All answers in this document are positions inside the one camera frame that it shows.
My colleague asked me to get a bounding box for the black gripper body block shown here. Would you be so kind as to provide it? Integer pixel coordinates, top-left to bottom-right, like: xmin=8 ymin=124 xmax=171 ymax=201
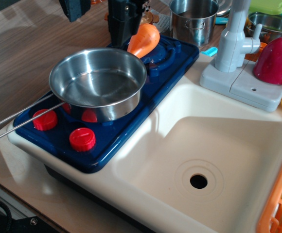
xmin=59 ymin=0 xmax=91 ymax=22

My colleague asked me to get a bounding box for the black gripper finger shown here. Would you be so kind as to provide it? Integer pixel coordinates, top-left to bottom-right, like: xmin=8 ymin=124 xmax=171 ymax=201
xmin=107 ymin=0 xmax=146 ymax=48

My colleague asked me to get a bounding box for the steel pan with wire handle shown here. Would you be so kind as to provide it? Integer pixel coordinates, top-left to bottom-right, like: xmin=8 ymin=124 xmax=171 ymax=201
xmin=0 ymin=48 xmax=147 ymax=138

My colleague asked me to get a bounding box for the red stove knob left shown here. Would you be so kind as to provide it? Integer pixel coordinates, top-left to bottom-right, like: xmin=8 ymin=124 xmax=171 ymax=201
xmin=33 ymin=109 xmax=58 ymax=131

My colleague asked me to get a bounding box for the red stove knob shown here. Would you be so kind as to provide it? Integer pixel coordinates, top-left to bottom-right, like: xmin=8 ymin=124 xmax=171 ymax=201
xmin=69 ymin=127 xmax=96 ymax=152
xmin=33 ymin=109 xmax=58 ymax=131

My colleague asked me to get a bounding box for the blue toy stove top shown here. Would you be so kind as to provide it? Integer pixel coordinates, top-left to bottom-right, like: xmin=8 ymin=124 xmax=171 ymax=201
xmin=13 ymin=36 xmax=199 ymax=173

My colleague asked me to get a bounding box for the red stove knob front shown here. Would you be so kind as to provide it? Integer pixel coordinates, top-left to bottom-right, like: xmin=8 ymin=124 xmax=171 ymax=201
xmin=69 ymin=127 xmax=96 ymax=152

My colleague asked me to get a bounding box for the cream plastic toy sink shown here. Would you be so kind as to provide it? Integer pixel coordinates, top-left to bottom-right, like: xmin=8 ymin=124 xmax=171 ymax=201
xmin=8 ymin=55 xmax=282 ymax=233

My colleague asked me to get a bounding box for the orange toy carrot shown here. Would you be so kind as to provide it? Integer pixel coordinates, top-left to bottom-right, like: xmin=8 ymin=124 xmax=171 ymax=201
xmin=127 ymin=23 xmax=160 ymax=58

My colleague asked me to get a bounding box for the tall steel pot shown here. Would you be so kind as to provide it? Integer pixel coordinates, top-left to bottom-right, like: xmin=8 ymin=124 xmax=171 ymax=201
xmin=169 ymin=0 xmax=219 ymax=47

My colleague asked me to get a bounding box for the light blue plastic piece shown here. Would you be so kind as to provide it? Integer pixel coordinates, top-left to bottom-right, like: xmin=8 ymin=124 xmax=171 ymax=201
xmin=201 ymin=47 xmax=218 ymax=57

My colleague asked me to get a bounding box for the grey toy faucet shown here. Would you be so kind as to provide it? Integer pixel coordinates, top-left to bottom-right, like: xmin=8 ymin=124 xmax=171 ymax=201
xmin=200 ymin=0 xmax=282 ymax=112

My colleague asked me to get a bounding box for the steel pot at right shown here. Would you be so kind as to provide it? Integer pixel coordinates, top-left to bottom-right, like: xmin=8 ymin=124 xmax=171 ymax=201
xmin=246 ymin=12 xmax=282 ymax=44

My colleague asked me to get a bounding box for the green plastic lid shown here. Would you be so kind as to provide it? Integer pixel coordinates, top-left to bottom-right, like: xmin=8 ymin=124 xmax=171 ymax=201
xmin=249 ymin=0 xmax=282 ymax=15

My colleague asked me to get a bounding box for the dark red toy vegetable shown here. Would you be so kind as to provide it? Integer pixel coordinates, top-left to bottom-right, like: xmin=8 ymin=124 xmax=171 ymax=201
xmin=253 ymin=37 xmax=282 ymax=85

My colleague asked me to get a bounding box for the orange plastic dish rack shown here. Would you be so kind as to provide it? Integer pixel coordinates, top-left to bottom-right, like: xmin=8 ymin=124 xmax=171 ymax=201
xmin=256 ymin=167 xmax=282 ymax=233

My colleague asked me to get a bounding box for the black bracket with cable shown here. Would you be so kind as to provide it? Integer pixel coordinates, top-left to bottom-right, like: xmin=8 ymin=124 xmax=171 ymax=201
xmin=0 ymin=201 xmax=59 ymax=233

